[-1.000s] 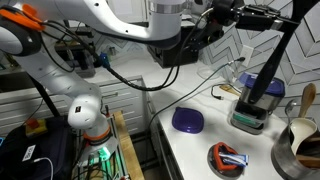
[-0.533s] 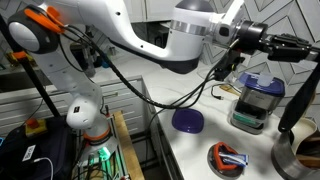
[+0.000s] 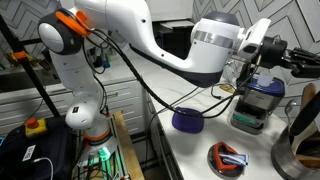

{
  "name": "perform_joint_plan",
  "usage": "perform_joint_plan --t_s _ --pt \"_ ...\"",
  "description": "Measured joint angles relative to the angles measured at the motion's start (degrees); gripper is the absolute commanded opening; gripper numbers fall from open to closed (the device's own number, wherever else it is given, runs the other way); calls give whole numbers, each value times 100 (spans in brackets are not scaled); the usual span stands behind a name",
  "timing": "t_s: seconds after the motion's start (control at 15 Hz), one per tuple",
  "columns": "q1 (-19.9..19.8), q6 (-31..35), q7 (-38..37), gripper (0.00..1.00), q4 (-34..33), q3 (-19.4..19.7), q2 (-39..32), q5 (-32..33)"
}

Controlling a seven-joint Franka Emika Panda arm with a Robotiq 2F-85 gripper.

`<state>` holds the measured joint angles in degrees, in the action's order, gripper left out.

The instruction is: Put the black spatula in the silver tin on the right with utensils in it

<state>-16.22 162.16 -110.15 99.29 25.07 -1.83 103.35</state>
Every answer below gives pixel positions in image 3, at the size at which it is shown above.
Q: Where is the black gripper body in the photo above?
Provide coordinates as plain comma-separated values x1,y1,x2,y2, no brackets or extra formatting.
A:
259,36,320,79

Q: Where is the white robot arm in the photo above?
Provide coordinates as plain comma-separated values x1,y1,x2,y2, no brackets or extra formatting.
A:
38,0,319,140

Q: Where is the silver ladle in tin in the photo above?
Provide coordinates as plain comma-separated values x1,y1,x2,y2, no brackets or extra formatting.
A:
284,99,297,126

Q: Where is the wooden spoon in tin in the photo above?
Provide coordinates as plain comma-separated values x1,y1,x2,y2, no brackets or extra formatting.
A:
300,83,316,111

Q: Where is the white spoon in tin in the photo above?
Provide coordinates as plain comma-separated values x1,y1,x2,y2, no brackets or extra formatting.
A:
291,122,318,154

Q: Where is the silver utensil tin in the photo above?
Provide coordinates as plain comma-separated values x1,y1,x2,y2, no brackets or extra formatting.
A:
271,127,320,180

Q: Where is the round tin with orange cutter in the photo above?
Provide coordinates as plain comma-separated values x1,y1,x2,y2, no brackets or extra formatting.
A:
207,142,249,180

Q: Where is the black and silver coffee maker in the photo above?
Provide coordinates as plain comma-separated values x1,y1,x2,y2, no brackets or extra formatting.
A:
230,73,285,135

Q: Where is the wooden spoon on counter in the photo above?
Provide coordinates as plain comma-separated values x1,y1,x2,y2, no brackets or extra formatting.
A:
219,84,236,94

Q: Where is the black microwave oven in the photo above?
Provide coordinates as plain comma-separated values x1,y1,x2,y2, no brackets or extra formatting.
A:
152,21,194,59

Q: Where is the purple plastic lid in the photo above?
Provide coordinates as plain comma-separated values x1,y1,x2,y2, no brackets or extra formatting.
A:
172,107,204,134

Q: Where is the wooden plank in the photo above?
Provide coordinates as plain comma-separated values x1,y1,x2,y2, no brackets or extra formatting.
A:
113,111,145,180

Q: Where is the black bag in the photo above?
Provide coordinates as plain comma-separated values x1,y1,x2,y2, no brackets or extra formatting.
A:
0,116,74,180

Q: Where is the yellow emergency stop box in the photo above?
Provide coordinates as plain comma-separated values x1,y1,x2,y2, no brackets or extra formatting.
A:
25,118,48,138

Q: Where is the black tripod stand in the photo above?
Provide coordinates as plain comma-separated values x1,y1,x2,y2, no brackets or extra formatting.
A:
0,15,60,117

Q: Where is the black power cable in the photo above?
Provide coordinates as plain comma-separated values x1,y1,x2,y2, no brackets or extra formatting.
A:
143,79,241,168

